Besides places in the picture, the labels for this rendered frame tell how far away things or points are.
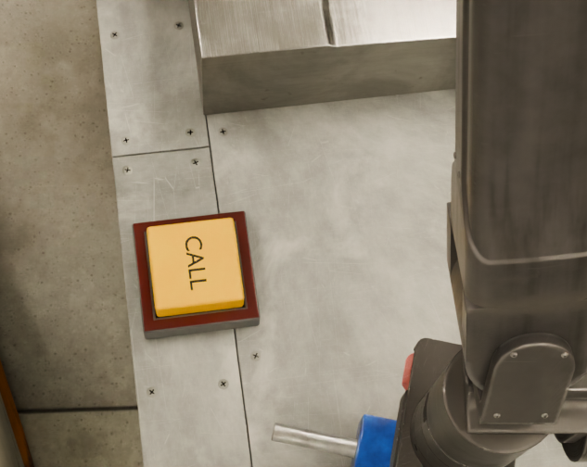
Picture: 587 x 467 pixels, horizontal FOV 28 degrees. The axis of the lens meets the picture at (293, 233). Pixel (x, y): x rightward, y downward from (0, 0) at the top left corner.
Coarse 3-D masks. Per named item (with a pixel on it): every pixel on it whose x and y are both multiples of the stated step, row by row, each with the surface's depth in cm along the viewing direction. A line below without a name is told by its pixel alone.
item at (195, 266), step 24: (168, 240) 79; (192, 240) 79; (216, 240) 79; (168, 264) 78; (192, 264) 78; (216, 264) 79; (168, 288) 78; (192, 288) 78; (216, 288) 78; (240, 288) 78; (168, 312) 78; (192, 312) 79
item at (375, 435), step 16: (368, 416) 75; (288, 432) 75; (304, 432) 76; (320, 432) 76; (368, 432) 75; (384, 432) 75; (320, 448) 75; (336, 448) 75; (352, 448) 75; (368, 448) 75; (384, 448) 75; (352, 464) 75; (368, 464) 74; (384, 464) 74
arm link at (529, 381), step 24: (528, 336) 49; (552, 336) 49; (504, 360) 49; (528, 360) 49; (552, 360) 49; (504, 384) 50; (528, 384) 51; (552, 384) 51; (576, 384) 53; (480, 408) 52; (504, 408) 52; (528, 408) 52; (552, 408) 52; (576, 456) 57
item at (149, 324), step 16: (144, 224) 81; (160, 224) 81; (240, 224) 81; (144, 240) 80; (240, 240) 81; (144, 256) 80; (144, 272) 80; (144, 288) 79; (144, 304) 79; (256, 304) 79; (144, 320) 79; (160, 320) 79; (176, 320) 79; (192, 320) 79; (208, 320) 79; (224, 320) 79
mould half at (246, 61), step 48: (192, 0) 81; (240, 0) 79; (288, 0) 80; (336, 0) 80; (384, 0) 81; (432, 0) 81; (240, 48) 78; (288, 48) 78; (336, 48) 79; (384, 48) 80; (432, 48) 81; (240, 96) 84; (288, 96) 85; (336, 96) 86
